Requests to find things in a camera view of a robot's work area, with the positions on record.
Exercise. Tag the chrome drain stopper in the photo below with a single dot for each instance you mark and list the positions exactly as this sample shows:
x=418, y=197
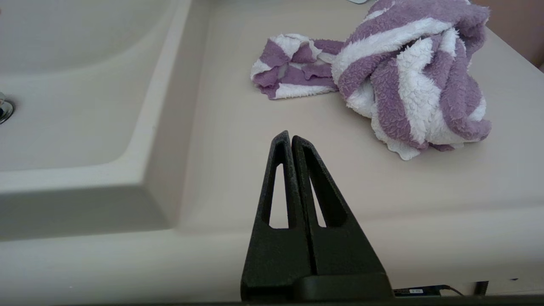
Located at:
x=5, y=109

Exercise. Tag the beige wash basin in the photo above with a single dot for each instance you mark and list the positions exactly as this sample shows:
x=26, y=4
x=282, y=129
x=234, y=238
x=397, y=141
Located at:
x=76, y=106

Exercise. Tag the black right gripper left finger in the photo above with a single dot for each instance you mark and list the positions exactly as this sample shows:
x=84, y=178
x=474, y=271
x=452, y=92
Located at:
x=276, y=255

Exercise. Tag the purple white striped towel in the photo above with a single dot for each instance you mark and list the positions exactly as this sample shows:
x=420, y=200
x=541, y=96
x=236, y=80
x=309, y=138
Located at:
x=408, y=85

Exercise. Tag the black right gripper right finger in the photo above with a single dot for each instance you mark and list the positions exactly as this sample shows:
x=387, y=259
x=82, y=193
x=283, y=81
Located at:
x=344, y=250

